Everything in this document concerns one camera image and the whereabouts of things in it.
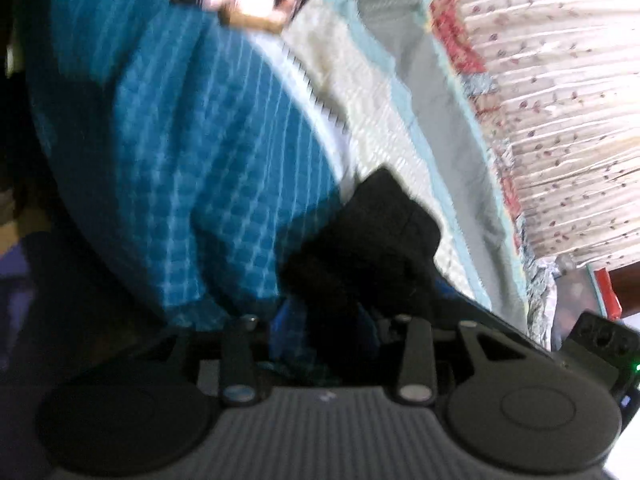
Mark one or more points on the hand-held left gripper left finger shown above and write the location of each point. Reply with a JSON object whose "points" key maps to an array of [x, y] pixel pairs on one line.
{"points": [[239, 360]]}

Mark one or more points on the black pants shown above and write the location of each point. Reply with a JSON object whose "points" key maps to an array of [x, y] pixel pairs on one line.
{"points": [[370, 240]]}

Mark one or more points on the printed patchwork bedsheet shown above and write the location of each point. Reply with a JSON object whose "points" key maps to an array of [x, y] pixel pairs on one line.
{"points": [[175, 135]]}

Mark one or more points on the red packet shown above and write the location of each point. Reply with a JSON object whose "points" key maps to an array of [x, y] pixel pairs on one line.
{"points": [[607, 292]]}

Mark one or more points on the beige leaf-print curtain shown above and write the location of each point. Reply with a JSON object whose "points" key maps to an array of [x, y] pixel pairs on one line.
{"points": [[560, 110]]}

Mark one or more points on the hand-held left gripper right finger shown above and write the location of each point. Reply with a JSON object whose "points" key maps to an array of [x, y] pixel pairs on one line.
{"points": [[415, 360]]}

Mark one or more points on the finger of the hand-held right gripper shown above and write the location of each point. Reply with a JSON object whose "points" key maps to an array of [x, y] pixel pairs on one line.
{"points": [[500, 321]]}

